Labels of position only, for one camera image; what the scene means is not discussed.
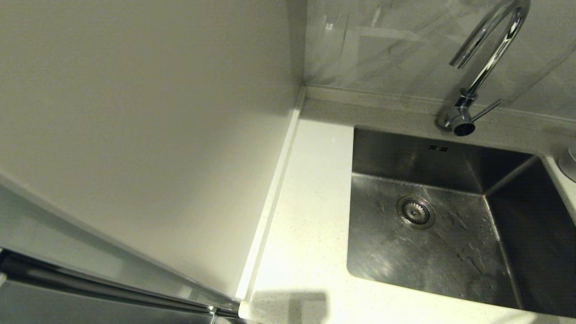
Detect gray bowl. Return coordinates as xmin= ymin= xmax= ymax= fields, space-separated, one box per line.
xmin=558 ymin=145 xmax=576 ymax=183

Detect metal sink drain strainer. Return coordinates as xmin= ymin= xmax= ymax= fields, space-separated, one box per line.
xmin=396 ymin=195 xmax=436 ymax=230

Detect stainless steel sink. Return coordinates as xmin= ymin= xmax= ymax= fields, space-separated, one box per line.
xmin=346 ymin=127 xmax=576 ymax=318

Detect chrome gooseneck faucet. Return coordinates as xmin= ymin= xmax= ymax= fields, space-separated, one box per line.
xmin=434 ymin=0 xmax=531 ymax=137

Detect stainless steel appliance door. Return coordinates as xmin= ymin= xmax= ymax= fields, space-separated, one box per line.
xmin=0 ymin=173 xmax=246 ymax=324

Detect long bar door handle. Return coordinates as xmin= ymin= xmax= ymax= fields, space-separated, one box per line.
xmin=0 ymin=248 xmax=241 ymax=318

